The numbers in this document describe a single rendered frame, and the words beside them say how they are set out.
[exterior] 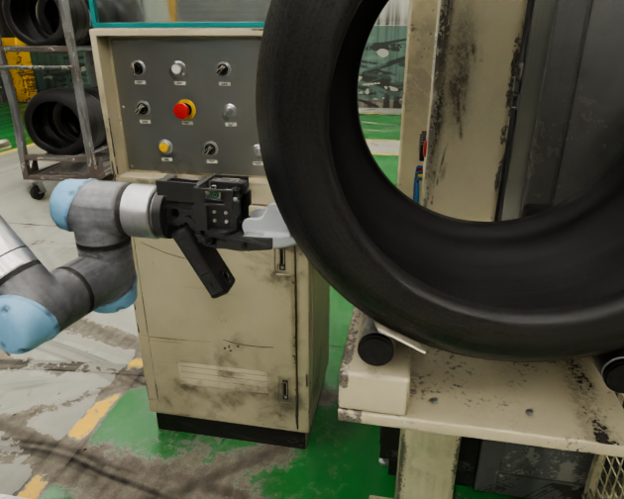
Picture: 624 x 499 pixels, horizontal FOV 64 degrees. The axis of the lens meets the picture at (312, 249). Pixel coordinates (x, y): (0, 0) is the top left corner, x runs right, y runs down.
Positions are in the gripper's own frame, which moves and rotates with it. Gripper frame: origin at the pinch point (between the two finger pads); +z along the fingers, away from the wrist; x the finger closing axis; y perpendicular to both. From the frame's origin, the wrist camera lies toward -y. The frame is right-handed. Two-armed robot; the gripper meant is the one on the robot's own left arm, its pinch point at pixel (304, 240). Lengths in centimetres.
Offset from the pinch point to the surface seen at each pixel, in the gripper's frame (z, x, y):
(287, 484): -13, 47, -101
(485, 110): 24.6, 27.8, 14.3
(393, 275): 12.1, -12.5, 2.1
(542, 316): 27.9, -11.5, -1.3
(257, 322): -25, 60, -53
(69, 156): -243, 286, -70
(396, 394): 14.0, -9.4, -15.8
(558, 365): 37.4, 6.1, -18.9
